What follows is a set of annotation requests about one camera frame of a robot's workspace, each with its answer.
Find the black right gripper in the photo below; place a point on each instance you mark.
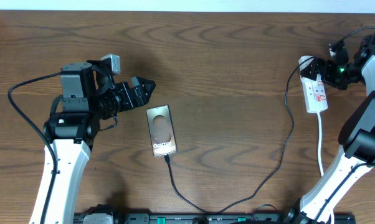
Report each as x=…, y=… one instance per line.
x=326, y=65

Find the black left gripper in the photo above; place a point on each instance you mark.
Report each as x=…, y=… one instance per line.
x=129, y=102

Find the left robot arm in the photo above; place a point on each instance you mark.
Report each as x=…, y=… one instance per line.
x=89, y=95

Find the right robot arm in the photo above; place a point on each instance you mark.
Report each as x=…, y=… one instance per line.
x=356, y=152

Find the white power strip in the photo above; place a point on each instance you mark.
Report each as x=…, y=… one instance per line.
x=315, y=96

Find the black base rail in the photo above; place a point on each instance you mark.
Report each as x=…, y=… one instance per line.
x=144, y=218

